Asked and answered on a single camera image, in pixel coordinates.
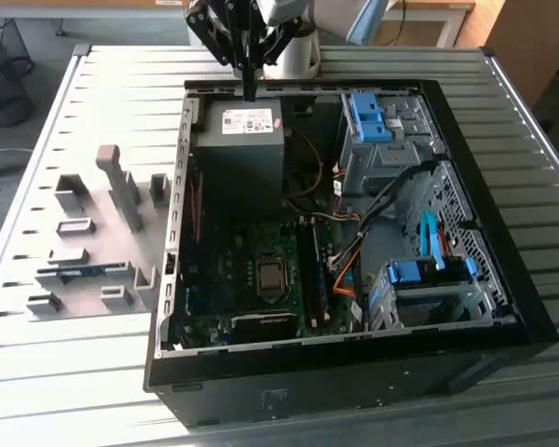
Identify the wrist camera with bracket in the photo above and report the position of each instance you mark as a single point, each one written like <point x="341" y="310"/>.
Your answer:
<point x="277" y="11"/>

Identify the black graphics card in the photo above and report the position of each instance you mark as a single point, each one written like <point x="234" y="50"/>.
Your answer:
<point x="265" y="326"/>

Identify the CPU socket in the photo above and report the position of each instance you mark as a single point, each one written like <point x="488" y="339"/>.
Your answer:
<point x="256" y="279"/>

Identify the black RAM slot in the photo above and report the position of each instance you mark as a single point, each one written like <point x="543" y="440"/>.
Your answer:
<point x="305" y="270"/>

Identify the grey power supply unit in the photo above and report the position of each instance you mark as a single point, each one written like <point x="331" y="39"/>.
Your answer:
<point x="242" y="139"/>

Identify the small wood-topped white table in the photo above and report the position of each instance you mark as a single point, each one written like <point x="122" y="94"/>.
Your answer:
<point x="452" y="18"/>

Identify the grey parts rack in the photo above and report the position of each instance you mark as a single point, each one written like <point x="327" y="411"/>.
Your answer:
<point x="98" y="233"/>

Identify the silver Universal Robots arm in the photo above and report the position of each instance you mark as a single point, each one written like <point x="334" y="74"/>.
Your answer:
<point x="298" y="56"/>

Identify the silver CPU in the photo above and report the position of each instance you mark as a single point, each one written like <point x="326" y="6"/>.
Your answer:
<point x="271" y="275"/>

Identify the black mesh wastebasket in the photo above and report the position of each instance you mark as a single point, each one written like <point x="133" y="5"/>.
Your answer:
<point x="4" y="93"/>

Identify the hard disk in blue carrier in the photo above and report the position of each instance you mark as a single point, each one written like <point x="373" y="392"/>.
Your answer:
<point x="407" y="271"/>

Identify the blue RAM stick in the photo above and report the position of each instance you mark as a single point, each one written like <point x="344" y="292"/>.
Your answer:
<point x="81" y="271"/>

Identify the brown wooden cabinet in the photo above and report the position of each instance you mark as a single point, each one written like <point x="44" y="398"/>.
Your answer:
<point x="531" y="46"/>

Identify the long white-framed desk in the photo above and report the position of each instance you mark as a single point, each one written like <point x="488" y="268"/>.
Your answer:
<point x="98" y="11"/>

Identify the green motherboard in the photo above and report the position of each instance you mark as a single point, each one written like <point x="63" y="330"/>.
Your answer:
<point x="223" y="279"/>

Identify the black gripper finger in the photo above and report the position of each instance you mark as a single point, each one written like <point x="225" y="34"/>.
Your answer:
<point x="235" y="37"/>
<point x="254" y="70"/>

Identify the black open PC case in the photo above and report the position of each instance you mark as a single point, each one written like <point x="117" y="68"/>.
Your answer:
<point x="307" y="396"/>

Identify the grey metal disk bay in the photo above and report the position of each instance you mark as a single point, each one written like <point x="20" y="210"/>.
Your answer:
<point x="447" y="298"/>

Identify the blue drive bay latch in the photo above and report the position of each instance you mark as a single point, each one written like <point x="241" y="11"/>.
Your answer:
<point x="370" y="121"/>

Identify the grey metal drive cage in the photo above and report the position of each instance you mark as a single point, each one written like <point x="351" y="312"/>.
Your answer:
<point x="382" y="160"/>

